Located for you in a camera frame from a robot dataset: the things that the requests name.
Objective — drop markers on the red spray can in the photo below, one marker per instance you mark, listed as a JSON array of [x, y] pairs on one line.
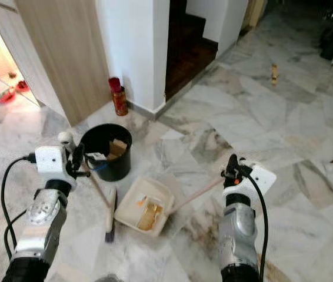
[[119, 98]]

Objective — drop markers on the dark wooden staircase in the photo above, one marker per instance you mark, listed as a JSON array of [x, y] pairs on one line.
[[187, 50]]

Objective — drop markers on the brown cardboard piece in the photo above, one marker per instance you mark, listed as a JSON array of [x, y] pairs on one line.
[[118, 148]]

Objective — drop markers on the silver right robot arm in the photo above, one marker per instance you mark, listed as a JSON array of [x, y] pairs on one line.
[[240, 232]]

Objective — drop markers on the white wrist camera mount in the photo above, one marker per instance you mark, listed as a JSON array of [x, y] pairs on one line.
[[53, 164], [257, 179]]

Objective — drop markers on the small yellow toy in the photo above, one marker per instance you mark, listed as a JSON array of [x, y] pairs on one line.
[[274, 73]]

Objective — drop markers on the beige broom purple bristles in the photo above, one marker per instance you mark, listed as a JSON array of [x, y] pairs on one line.
[[111, 214]]

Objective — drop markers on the red slipper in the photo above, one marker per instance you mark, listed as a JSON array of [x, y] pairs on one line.
[[22, 86], [5, 96]]

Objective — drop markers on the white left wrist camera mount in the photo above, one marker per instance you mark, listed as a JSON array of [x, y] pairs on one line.
[[53, 164]]

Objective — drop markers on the tall light wood panel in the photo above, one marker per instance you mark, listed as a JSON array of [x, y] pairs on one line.
[[66, 53]]

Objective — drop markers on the yellow plastic tray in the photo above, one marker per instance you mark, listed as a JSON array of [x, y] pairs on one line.
[[151, 215]]

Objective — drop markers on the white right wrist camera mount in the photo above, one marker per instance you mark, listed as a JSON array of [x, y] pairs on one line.
[[257, 179]]

